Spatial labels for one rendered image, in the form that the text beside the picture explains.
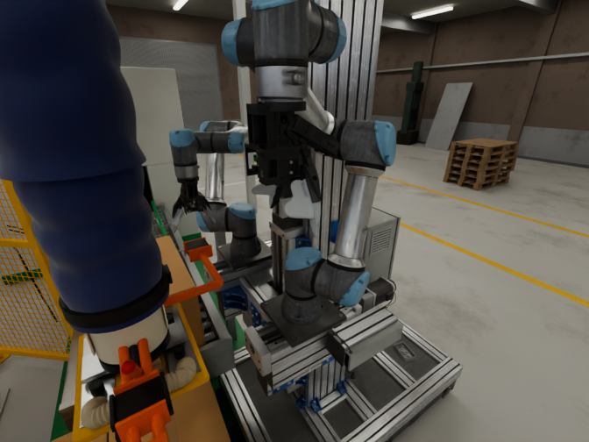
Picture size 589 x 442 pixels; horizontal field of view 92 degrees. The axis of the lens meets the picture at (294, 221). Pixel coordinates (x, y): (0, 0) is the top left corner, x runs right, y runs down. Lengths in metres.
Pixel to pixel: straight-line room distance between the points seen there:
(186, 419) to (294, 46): 1.34
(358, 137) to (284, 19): 0.45
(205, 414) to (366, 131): 1.23
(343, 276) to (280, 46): 0.60
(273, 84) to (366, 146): 0.43
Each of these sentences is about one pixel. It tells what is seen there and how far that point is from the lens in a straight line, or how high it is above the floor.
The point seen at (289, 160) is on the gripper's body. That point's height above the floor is 1.64.
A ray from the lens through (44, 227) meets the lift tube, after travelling 0.70.
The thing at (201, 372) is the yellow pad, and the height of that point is 1.07.
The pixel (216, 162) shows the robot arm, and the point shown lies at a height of 1.44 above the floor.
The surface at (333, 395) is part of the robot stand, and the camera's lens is 1.83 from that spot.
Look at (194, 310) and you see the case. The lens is 1.44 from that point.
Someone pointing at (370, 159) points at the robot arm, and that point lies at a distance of 0.79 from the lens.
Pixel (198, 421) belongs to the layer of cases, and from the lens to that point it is 1.43.
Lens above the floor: 1.73
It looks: 24 degrees down
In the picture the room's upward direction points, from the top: straight up
